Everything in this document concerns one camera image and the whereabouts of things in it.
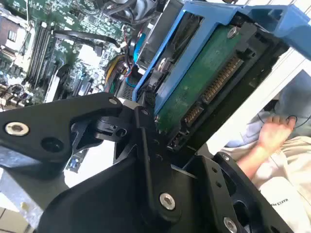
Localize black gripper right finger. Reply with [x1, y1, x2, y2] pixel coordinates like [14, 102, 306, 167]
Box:
[184, 151, 294, 233]

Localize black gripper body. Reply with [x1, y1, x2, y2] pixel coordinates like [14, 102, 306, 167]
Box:
[34, 154, 217, 233]

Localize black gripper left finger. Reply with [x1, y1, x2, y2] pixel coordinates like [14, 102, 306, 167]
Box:
[0, 92, 182, 223]

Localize hard disk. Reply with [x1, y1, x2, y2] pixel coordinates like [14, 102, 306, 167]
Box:
[132, 0, 311, 152]

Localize person's bare hand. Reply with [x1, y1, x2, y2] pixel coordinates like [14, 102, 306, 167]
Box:
[257, 115, 298, 151]

